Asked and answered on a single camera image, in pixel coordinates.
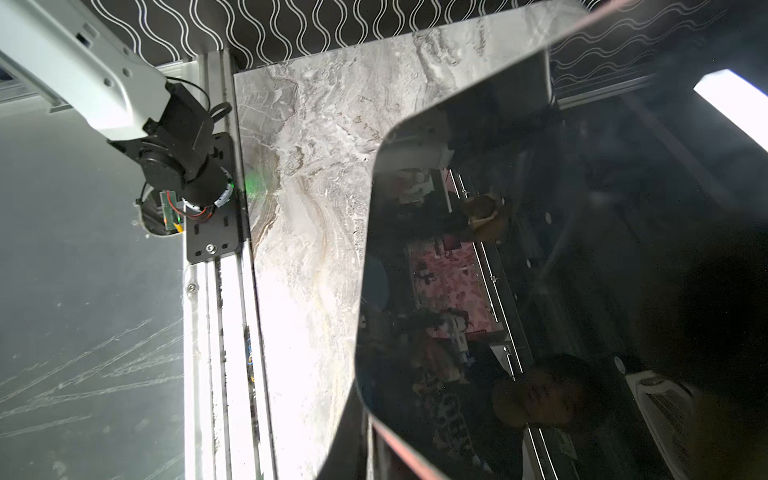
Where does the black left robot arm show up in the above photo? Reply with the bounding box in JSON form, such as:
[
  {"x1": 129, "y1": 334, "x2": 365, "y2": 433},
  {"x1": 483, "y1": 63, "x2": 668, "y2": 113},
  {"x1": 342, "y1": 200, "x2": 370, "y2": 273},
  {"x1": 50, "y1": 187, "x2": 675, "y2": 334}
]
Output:
[{"x1": 1, "y1": 1, "x2": 234, "y2": 210}]

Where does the black phone pink case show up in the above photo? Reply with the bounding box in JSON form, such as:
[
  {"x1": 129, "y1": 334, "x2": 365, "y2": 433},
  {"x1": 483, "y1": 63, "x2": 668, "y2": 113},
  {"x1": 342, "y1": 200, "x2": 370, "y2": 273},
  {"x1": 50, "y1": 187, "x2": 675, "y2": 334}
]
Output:
[{"x1": 355, "y1": 1, "x2": 767, "y2": 479}]

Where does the aluminium front rail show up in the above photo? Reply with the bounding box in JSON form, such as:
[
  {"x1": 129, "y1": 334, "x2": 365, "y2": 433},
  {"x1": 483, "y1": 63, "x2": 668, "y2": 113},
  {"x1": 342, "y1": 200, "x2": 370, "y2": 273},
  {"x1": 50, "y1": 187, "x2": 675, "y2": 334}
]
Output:
[{"x1": 179, "y1": 50, "x2": 280, "y2": 480}]

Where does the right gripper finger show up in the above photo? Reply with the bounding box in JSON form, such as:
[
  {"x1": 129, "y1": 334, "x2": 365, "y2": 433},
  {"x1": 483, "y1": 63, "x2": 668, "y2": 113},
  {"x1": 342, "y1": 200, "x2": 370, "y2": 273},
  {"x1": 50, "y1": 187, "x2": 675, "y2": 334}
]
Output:
[{"x1": 316, "y1": 383, "x2": 369, "y2": 480}]

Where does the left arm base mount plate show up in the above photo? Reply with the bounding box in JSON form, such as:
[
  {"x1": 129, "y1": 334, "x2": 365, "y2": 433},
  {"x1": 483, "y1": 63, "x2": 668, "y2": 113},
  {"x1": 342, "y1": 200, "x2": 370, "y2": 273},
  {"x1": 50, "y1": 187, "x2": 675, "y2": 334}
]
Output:
[{"x1": 185, "y1": 133, "x2": 244, "y2": 265}]

